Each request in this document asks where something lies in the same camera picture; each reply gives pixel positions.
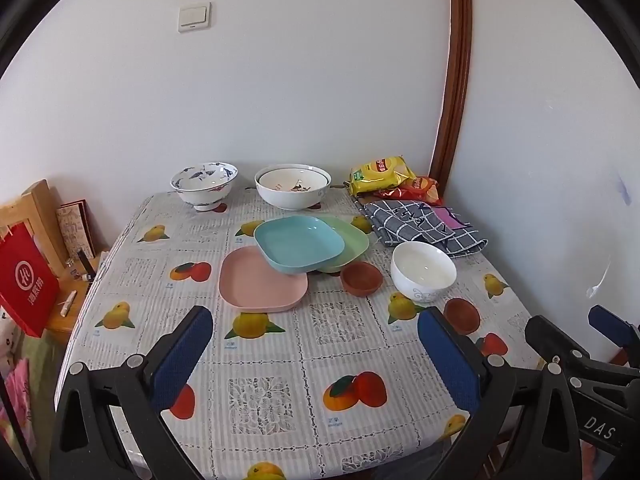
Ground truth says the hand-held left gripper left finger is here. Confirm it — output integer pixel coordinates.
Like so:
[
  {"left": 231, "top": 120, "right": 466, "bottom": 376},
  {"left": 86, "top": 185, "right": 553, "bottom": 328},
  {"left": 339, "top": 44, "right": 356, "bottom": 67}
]
[{"left": 50, "top": 305, "right": 216, "bottom": 480}]

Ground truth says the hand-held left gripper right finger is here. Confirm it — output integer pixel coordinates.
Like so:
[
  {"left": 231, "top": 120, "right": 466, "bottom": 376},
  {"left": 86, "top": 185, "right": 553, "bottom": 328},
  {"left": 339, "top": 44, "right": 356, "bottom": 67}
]
[{"left": 417, "top": 306, "right": 583, "bottom": 480}]

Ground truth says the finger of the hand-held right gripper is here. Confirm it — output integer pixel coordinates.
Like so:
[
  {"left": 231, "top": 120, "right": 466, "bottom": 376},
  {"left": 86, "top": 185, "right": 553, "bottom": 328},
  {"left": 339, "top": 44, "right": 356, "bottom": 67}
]
[
  {"left": 588, "top": 304, "right": 640, "bottom": 349},
  {"left": 525, "top": 314, "right": 640, "bottom": 387}
]

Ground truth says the small brown bowl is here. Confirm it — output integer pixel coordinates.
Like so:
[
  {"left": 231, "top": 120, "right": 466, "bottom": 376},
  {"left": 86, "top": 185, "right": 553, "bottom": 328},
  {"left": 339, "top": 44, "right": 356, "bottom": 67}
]
[
  {"left": 341, "top": 261, "right": 383, "bottom": 297},
  {"left": 443, "top": 298, "right": 481, "bottom": 336}
]

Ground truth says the white bowl with grey pattern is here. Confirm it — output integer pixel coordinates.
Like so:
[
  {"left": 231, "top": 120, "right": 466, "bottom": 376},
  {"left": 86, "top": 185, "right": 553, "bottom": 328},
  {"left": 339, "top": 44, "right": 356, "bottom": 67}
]
[{"left": 391, "top": 241, "right": 457, "bottom": 303}]

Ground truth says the pink plastic plate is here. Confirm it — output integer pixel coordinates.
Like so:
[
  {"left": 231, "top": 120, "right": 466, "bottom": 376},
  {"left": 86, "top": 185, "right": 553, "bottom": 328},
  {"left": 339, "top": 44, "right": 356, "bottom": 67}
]
[{"left": 218, "top": 246, "right": 309, "bottom": 314}]

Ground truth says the green plastic plate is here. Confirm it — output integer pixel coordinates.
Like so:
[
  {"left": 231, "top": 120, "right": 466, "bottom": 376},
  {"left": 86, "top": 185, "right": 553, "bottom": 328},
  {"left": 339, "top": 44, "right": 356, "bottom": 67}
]
[{"left": 315, "top": 215, "right": 370, "bottom": 274}]

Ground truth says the blue plastic plate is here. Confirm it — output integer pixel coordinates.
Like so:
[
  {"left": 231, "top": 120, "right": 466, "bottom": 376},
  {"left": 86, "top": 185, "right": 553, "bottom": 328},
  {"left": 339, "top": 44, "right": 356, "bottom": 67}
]
[{"left": 253, "top": 215, "right": 346, "bottom": 275}]

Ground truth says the fruit print tablecloth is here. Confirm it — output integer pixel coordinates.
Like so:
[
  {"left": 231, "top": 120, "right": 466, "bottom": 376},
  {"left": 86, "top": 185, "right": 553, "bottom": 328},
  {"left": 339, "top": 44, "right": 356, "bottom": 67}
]
[{"left": 52, "top": 187, "right": 546, "bottom": 480}]

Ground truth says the grey checked cloth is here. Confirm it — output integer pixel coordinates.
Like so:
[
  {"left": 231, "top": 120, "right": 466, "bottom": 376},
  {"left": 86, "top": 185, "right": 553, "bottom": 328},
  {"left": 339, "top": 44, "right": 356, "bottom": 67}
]
[{"left": 361, "top": 200, "right": 488, "bottom": 259}]

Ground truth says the blue patterned white bowl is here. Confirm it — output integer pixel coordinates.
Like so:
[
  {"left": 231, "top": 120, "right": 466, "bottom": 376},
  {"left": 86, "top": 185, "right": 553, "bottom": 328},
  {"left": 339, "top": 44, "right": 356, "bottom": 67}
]
[{"left": 170, "top": 162, "right": 239, "bottom": 212}]

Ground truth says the patterned book with red edge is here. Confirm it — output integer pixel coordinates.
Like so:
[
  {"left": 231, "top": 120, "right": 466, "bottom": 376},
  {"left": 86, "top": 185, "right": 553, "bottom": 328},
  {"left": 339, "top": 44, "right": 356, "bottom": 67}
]
[{"left": 55, "top": 199, "right": 97, "bottom": 263}]

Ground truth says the red chip bag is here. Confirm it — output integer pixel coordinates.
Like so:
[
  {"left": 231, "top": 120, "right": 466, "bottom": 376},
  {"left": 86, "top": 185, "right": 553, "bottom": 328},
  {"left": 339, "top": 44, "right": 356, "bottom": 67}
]
[{"left": 375, "top": 176, "right": 443, "bottom": 206}]

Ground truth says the pink plastic bag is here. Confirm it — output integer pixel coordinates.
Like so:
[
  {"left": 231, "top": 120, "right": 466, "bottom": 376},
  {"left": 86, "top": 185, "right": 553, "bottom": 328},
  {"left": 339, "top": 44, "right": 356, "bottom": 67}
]
[{"left": 0, "top": 357, "right": 38, "bottom": 456}]

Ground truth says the red paper bag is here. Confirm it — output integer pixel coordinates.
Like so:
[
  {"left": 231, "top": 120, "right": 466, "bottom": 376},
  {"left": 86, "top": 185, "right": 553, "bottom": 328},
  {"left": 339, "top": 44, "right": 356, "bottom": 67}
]
[{"left": 0, "top": 222, "right": 61, "bottom": 338}]

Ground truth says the large white bowl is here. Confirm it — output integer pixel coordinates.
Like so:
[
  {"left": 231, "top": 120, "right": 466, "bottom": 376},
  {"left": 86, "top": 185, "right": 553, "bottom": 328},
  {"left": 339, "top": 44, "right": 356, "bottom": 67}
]
[{"left": 254, "top": 163, "right": 332, "bottom": 211}]

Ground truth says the yellow chip bag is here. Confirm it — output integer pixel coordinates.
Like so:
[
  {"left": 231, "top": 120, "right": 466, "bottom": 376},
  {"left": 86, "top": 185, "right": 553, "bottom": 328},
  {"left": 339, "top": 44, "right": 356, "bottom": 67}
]
[{"left": 348, "top": 155, "right": 417, "bottom": 197}]

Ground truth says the white bowl with printed inside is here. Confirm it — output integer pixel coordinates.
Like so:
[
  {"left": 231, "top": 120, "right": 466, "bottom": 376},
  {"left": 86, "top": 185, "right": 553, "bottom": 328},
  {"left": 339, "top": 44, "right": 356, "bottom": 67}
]
[{"left": 257, "top": 167, "right": 328, "bottom": 195}]

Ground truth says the light wooden chair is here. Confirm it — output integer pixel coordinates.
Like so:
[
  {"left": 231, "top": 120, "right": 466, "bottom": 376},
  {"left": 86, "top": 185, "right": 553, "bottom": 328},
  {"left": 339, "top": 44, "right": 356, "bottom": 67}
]
[{"left": 0, "top": 179, "right": 111, "bottom": 348}]

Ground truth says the brown wooden door frame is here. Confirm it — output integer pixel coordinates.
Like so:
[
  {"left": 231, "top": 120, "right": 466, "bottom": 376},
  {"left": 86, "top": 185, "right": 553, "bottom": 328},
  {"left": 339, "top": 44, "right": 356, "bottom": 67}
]
[{"left": 429, "top": 0, "right": 473, "bottom": 188}]

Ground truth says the white wall switch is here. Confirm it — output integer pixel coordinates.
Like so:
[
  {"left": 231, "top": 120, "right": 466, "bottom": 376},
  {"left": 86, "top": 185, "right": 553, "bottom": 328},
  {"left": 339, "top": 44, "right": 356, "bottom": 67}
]
[{"left": 178, "top": 2, "right": 212, "bottom": 34}]

